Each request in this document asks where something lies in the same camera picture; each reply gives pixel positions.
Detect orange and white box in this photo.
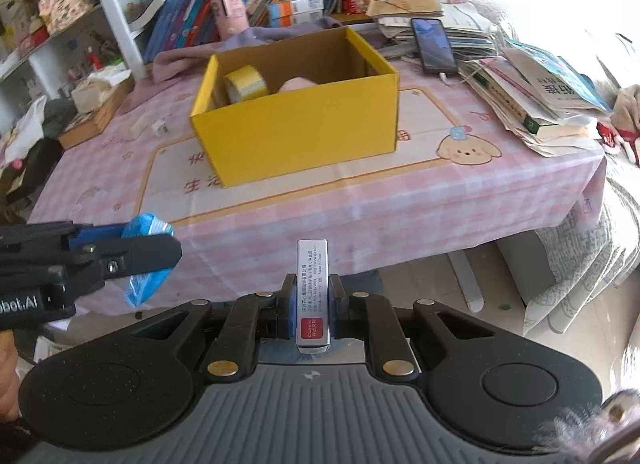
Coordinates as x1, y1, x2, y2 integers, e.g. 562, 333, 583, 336
267, 0, 325, 28

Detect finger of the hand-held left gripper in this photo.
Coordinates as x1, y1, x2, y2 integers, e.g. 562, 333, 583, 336
62, 234, 184, 295
0, 221, 133, 270

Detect white side shelf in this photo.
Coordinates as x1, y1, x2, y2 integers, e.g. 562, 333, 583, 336
0, 0, 128, 95

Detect mauve pink cloth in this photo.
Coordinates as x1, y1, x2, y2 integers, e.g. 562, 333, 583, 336
151, 26, 281, 86

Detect light blue cover book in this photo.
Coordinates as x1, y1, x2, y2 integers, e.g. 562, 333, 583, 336
504, 38, 614, 113

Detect thick white green book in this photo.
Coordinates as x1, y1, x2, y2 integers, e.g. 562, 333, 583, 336
472, 59, 603, 141

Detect pink checked tablecloth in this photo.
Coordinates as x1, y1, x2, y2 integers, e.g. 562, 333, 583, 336
27, 26, 608, 316

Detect pink plush pig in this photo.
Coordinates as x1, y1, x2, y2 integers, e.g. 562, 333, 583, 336
277, 76, 322, 96

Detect beige and red plush toy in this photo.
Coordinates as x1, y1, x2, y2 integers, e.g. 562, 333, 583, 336
597, 85, 640, 166

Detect white bookshelf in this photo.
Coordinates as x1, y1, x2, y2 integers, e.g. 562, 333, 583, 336
81, 0, 353, 81

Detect black bag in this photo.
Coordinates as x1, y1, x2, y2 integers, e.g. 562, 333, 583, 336
0, 136, 64, 206

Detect grey quilted blanket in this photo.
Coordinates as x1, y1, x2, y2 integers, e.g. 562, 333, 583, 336
492, 0, 640, 337

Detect blue plastic packet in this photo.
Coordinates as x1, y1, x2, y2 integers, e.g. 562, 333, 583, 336
120, 213, 176, 309

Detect black smartphone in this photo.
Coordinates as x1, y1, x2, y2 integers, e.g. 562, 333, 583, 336
411, 17, 459, 76

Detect white table leg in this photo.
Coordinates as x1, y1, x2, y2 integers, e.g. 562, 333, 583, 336
446, 249, 484, 313

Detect stack of papers and books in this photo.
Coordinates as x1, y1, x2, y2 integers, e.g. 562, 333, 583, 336
375, 0, 613, 159

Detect brown paper envelope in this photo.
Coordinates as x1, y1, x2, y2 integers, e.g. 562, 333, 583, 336
366, 0, 444, 21

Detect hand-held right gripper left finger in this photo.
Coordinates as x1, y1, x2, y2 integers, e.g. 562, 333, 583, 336
131, 273, 299, 381

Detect pink carton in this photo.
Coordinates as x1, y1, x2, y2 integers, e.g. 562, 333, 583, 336
209, 0, 249, 40

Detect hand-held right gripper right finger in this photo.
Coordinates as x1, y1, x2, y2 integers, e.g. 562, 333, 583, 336
327, 274, 503, 379

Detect person's left forearm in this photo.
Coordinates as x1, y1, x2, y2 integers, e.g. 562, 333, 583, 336
0, 331, 22, 421

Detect small silver box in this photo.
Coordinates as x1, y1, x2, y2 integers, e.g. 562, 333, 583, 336
296, 238, 332, 356

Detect fuzzy grey sleeve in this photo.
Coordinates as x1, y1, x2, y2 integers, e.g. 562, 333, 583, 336
537, 339, 640, 461

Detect yellow cardboard box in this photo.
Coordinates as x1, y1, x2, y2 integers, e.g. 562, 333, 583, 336
190, 25, 400, 189

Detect yellow tape roll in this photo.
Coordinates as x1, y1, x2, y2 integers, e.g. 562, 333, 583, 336
223, 65, 270, 105

